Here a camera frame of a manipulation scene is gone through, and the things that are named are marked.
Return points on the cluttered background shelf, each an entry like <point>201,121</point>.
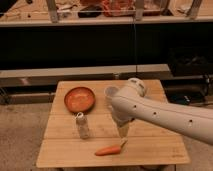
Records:
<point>26,13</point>

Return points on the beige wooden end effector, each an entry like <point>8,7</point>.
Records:
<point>123,129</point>

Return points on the translucent plastic cup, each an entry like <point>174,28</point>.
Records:
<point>109,92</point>

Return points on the grey metal bench rail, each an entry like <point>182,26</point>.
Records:
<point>51,76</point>

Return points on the orange carrot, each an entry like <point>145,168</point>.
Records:
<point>111,150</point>

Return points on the orange round plate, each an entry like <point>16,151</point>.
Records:
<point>79,99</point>

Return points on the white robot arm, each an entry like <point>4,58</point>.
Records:
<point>130,102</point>

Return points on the clear plastic bottle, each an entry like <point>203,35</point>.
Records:
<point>82,126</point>

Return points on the wooden folding table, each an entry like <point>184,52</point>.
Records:
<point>61,146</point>

